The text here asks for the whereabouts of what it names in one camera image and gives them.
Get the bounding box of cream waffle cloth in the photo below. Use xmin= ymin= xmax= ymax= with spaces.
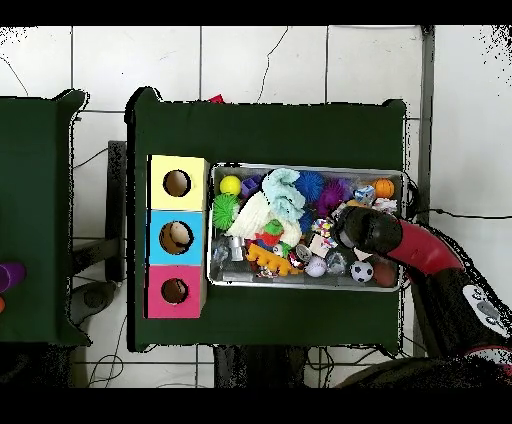
xmin=226 ymin=191 xmax=304 ymax=248

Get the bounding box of mint green waffle cloth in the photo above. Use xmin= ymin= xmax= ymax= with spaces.
xmin=261 ymin=167 xmax=308 ymax=225

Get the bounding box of clear shallow mesh bin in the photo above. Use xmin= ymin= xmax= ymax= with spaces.
xmin=207 ymin=163 xmax=409 ymax=293

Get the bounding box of wooden box with three holes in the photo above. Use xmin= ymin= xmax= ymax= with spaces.
xmin=144 ymin=154 xmax=209 ymax=320

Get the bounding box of green fuzzy toy with eyes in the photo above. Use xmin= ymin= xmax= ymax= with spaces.
xmin=211 ymin=193 xmax=242 ymax=233

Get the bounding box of yellow smiley ball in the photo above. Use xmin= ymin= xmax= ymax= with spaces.
xmin=219 ymin=175 xmax=243 ymax=197

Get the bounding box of orange toy building block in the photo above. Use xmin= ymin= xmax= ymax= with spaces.
xmin=245 ymin=243 xmax=305 ymax=279

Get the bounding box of blue spiky ball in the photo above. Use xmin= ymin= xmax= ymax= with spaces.
xmin=294 ymin=171 xmax=326 ymax=202

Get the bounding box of purple spiky ball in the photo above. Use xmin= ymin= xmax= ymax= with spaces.
xmin=315 ymin=177 xmax=354 ymax=216

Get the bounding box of dark green table cloth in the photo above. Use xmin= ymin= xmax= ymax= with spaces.
xmin=125 ymin=86 xmax=409 ymax=353

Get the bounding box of small white baseball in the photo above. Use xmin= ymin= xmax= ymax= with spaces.
xmin=305 ymin=255 xmax=329 ymax=279

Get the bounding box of small black white soccer ball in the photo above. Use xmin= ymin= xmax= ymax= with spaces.
xmin=350 ymin=260 xmax=375 ymax=285

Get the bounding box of small orange basketball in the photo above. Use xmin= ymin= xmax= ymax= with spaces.
xmin=373 ymin=178 xmax=397 ymax=200

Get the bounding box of black stand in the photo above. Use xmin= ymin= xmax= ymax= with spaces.
xmin=106 ymin=140 xmax=128 ymax=283

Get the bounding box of grey vertical pole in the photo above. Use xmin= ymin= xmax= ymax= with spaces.
xmin=411 ymin=25 xmax=437 ymax=233

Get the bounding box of dark green side table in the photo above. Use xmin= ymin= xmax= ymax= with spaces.
xmin=0 ymin=89 xmax=89 ymax=347

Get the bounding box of purple toy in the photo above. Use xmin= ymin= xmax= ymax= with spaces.
xmin=0 ymin=262 xmax=27 ymax=294

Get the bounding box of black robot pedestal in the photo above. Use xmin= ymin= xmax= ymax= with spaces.
xmin=214 ymin=343 xmax=309 ymax=389

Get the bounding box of black cable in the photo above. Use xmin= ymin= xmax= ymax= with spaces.
xmin=415 ymin=206 xmax=512 ymax=221

